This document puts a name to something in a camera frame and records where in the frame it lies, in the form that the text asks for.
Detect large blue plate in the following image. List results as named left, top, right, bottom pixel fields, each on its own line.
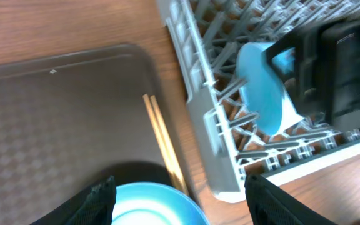
left=111, top=182, right=210, bottom=225

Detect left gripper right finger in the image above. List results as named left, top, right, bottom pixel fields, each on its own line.
left=244, top=174, right=334, bottom=225

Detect light blue small bowl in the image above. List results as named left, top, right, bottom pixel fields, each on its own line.
left=235, top=42, right=304, bottom=136

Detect wooden chopstick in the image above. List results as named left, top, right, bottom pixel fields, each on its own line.
left=142, top=94, right=184, bottom=192
left=150, top=96, right=189, bottom=196

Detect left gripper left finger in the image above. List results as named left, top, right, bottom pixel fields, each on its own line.
left=31, top=176, right=117, bottom=225

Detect grey plastic dishwasher rack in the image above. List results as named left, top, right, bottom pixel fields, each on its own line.
left=158, top=0, right=360, bottom=203

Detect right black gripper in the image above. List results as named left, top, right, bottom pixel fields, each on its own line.
left=265, top=16, right=360, bottom=125

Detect dark brown serving tray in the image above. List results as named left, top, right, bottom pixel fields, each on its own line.
left=0, top=44, right=175, bottom=224

